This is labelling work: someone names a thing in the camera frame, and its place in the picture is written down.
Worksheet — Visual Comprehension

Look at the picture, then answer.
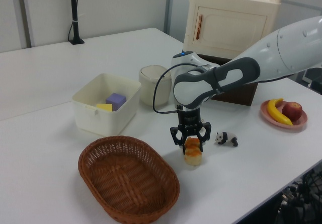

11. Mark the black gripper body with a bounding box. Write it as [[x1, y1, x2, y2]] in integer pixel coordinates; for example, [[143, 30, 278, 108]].
[[176, 107, 202, 137]]

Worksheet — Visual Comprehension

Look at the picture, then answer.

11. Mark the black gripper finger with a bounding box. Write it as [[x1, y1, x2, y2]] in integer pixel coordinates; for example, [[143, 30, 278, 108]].
[[170, 124, 188, 156], [197, 122, 212, 153]]

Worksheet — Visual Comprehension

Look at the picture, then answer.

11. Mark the orange toy bread loaf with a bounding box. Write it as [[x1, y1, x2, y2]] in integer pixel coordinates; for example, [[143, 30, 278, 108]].
[[184, 137, 203, 166]]

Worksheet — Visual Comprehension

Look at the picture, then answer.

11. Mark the brown wicker basket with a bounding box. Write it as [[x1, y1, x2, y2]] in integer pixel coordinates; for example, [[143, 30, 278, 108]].
[[77, 135, 181, 222]]

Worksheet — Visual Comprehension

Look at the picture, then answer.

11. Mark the toy panda figure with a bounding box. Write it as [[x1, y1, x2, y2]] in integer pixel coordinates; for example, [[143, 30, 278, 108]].
[[214, 131, 239, 147]]

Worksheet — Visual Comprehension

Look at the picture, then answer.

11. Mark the white lidded trash can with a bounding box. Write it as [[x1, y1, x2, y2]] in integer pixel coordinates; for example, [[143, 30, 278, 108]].
[[138, 64, 172, 107]]

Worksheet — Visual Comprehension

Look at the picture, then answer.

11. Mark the yellow toy banana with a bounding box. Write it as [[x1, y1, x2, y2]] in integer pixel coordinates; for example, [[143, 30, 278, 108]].
[[266, 98, 294, 126]]

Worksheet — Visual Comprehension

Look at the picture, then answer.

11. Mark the purple cube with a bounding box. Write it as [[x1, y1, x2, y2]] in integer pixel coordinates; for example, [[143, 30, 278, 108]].
[[105, 92, 126, 112]]

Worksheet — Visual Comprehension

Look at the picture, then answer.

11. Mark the cream plastic bin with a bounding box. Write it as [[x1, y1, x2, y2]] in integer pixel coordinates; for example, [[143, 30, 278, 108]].
[[71, 73, 142, 137]]

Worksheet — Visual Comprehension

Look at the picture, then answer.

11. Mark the yellow cube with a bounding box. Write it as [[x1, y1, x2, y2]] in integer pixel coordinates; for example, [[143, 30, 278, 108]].
[[96, 103, 114, 113]]

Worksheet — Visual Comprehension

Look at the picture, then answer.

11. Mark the red toy apple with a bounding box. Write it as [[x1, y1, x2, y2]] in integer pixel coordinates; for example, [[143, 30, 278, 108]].
[[281, 101, 303, 121]]

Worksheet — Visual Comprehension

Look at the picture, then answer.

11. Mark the pink plate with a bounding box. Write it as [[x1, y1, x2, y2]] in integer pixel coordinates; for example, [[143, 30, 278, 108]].
[[260, 99, 308, 131]]

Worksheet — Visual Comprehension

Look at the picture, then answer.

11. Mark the cream toy cabinet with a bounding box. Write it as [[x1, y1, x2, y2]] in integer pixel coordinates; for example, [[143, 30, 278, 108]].
[[183, 0, 284, 58]]

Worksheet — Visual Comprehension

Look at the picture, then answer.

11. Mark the black pole stand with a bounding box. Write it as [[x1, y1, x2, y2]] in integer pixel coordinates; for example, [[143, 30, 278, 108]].
[[67, 0, 85, 45]]

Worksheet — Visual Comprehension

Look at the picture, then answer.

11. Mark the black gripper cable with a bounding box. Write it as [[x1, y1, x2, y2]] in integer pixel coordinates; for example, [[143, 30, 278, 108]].
[[152, 62, 202, 115]]

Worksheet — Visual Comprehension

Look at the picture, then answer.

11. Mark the orange cabinet door handle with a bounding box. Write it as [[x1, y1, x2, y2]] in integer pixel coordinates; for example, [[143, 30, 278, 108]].
[[195, 15, 203, 40]]

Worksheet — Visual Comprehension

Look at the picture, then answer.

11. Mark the black cable bundle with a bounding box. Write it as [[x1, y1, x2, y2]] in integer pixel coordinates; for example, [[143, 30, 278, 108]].
[[276, 168, 322, 224]]

